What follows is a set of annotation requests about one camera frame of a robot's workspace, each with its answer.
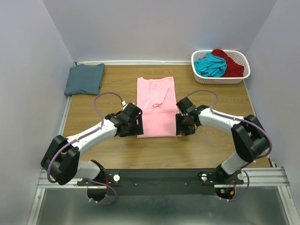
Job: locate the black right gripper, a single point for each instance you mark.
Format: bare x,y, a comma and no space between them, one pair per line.
179,127

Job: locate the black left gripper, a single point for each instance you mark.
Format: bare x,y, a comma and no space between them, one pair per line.
138,130

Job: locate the pink t shirt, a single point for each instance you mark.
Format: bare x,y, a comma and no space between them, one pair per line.
157,100

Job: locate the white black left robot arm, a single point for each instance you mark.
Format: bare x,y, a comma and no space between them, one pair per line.
62,158

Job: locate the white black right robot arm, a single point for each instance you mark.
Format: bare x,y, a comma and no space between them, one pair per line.
250,139

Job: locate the turquoise t shirt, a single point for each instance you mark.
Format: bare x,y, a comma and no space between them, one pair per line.
210,66

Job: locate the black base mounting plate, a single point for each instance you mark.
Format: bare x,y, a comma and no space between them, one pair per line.
133,182

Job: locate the folded grey-blue t shirt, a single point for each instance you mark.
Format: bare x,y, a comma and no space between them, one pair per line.
84,79

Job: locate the dark red t shirt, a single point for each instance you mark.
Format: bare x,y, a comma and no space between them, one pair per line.
233,69

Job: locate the white plastic laundry basket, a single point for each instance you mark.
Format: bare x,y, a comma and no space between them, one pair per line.
236,56

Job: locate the aluminium frame rail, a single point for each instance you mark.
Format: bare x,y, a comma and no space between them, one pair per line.
263,199

